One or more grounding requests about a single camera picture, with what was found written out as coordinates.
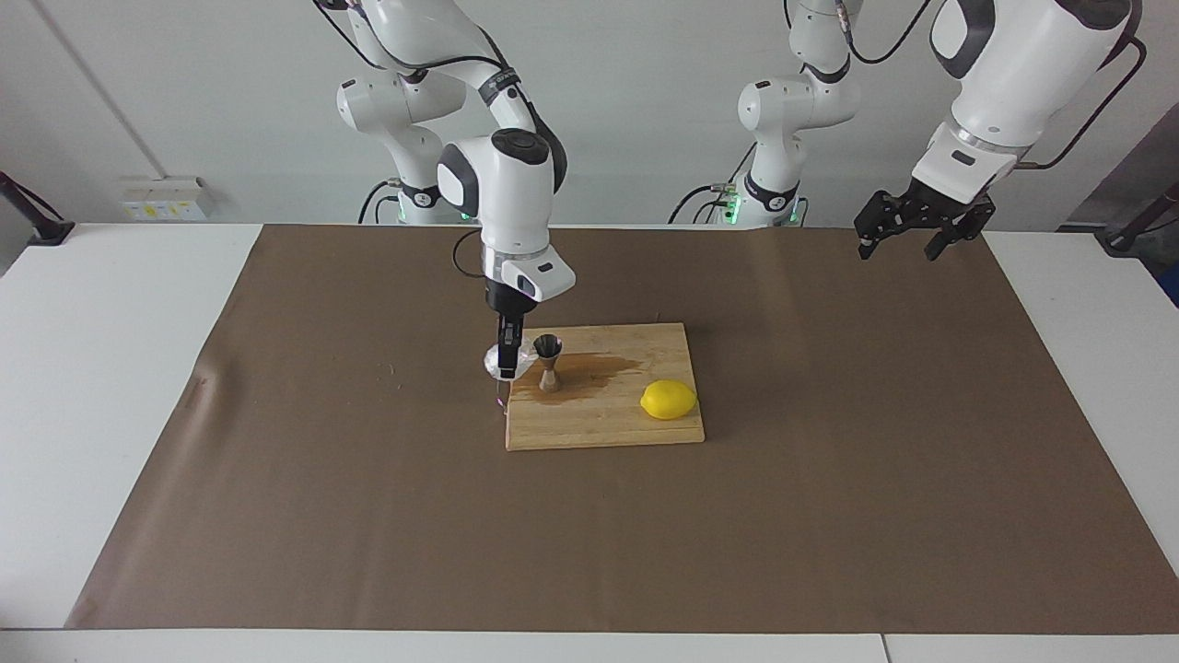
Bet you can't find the metal jigger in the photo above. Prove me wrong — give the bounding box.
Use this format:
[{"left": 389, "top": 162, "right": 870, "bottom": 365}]
[{"left": 533, "top": 333, "right": 565, "bottom": 394}]

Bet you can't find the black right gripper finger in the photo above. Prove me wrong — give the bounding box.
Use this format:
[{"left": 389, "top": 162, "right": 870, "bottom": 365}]
[{"left": 497, "top": 318, "right": 524, "bottom": 380}]

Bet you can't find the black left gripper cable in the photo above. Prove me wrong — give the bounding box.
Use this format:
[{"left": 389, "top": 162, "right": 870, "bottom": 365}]
[{"left": 1018, "top": 37, "right": 1150, "bottom": 171}]

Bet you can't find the clear plastic cup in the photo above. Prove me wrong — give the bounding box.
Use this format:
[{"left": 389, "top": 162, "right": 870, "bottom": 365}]
[{"left": 483, "top": 336, "right": 540, "bottom": 380}]

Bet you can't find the white wall socket box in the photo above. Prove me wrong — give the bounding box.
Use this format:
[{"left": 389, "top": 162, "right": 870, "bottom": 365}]
[{"left": 120, "top": 177, "right": 211, "bottom": 222}]

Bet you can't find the wooden cutting board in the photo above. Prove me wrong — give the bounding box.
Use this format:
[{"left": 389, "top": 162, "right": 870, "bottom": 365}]
[{"left": 496, "top": 322, "right": 706, "bottom": 452}]

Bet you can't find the black left arm upper cable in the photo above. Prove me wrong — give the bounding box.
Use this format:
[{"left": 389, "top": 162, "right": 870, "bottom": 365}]
[{"left": 783, "top": 0, "right": 936, "bottom": 64}]

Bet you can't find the black clamp stand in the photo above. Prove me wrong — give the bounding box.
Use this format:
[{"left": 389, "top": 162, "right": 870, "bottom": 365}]
[
  {"left": 1096, "top": 180, "right": 1179, "bottom": 257},
  {"left": 0, "top": 171, "right": 75, "bottom": 246}
]

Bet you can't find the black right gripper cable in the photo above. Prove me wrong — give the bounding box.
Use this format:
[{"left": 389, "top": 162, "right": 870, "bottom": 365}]
[{"left": 313, "top": 0, "right": 506, "bottom": 279}]

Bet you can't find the yellow lemon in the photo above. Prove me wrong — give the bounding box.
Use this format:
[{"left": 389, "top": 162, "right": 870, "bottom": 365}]
[{"left": 641, "top": 379, "right": 698, "bottom": 422}]

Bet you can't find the brown paper table mat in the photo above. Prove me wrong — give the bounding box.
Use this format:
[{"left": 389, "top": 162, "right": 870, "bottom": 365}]
[{"left": 64, "top": 224, "right": 1179, "bottom": 636}]

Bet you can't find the black right arm base cable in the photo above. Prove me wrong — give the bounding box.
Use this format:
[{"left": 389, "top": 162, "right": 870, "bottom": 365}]
[{"left": 357, "top": 180, "right": 402, "bottom": 225}]

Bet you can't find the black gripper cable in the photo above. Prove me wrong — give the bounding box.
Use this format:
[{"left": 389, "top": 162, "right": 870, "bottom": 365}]
[
  {"left": 1018, "top": 37, "right": 1150, "bottom": 171},
  {"left": 313, "top": 0, "right": 506, "bottom": 279}
]

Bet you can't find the black arm base cable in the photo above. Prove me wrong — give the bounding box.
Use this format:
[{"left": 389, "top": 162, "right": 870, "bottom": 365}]
[
  {"left": 357, "top": 180, "right": 402, "bottom": 225},
  {"left": 668, "top": 143, "right": 758, "bottom": 225}
]

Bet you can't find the black left arm base cable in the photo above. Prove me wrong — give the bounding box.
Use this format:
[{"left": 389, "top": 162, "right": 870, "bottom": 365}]
[{"left": 668, "top": 143, "right": 758, "bottom": 225}]

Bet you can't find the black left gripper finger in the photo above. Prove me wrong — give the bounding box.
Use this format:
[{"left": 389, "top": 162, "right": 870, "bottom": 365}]
[
  {"left": 926, "top": 198, "right": 998, "bottom": 262},
  {"left": 854, "top": 191, "right": 922, "bottom": 261}
]

